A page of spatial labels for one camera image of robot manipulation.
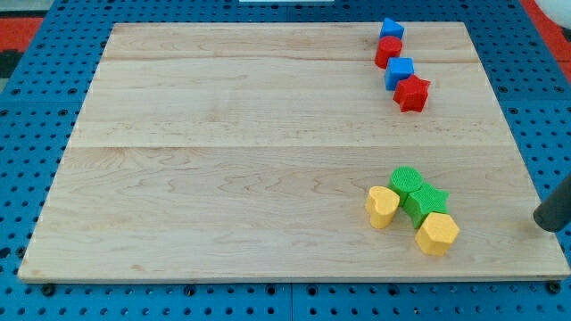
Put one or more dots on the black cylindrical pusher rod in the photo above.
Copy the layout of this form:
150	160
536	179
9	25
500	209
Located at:
553	214

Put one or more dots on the yellow hexagon block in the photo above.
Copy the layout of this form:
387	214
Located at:
437	234

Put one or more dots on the green star block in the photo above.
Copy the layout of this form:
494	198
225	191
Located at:
427	199

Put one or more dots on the green cylinder block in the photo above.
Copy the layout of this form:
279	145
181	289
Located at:
403	181

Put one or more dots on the yellow heart block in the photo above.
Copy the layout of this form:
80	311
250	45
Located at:
382	203

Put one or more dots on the red star block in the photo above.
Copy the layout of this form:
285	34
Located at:
411	93

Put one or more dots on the white object top right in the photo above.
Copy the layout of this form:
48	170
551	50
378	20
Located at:
557	11

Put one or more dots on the blue cube block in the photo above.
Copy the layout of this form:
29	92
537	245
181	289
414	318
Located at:
397	69

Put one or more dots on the red cylinder block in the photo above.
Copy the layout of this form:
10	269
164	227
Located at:
387	47

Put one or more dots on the blue triangle block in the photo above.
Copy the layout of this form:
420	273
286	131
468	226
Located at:
391	28

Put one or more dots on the wooden board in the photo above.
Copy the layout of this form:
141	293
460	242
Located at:
243	152

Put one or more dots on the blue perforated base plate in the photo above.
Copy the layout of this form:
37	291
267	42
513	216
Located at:
56	46

